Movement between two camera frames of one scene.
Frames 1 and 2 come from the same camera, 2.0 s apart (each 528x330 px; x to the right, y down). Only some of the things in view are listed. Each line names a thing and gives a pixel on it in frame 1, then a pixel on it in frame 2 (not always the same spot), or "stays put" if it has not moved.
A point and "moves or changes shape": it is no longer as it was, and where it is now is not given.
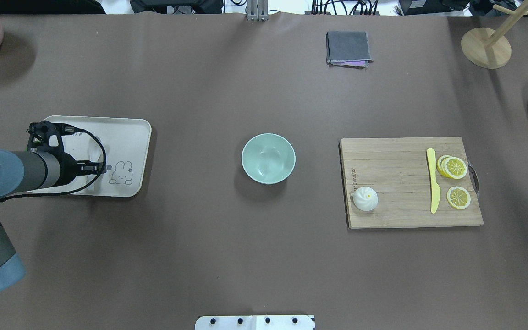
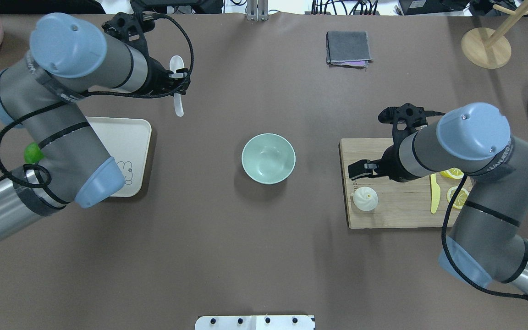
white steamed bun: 365,199 stays put
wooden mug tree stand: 490,49 stays put
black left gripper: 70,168 → 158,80
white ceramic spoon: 95,153 moves or changes shape
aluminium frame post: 257,10 stays put
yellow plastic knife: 435,190 stays put
